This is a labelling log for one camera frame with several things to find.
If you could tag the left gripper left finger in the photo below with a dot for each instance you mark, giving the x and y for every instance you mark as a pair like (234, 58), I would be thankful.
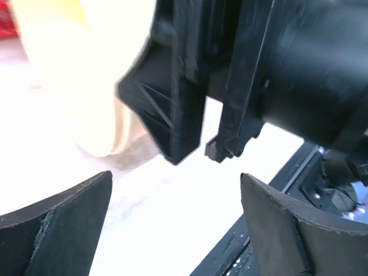
(58, 235)

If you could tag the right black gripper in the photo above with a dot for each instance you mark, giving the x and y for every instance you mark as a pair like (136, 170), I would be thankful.
(171, 107)

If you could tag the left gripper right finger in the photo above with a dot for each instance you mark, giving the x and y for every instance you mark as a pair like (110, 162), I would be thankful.
(290, 237)

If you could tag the orange translucent bucket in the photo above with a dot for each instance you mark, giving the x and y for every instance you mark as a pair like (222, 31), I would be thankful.
(80, 50)

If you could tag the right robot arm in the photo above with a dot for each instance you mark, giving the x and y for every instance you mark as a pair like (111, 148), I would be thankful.
(299, 65)

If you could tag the red plastic shopping basket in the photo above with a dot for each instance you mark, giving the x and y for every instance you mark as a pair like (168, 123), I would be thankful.
(8, 29)

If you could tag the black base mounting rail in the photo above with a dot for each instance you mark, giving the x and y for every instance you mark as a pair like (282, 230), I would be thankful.
(303, 179)

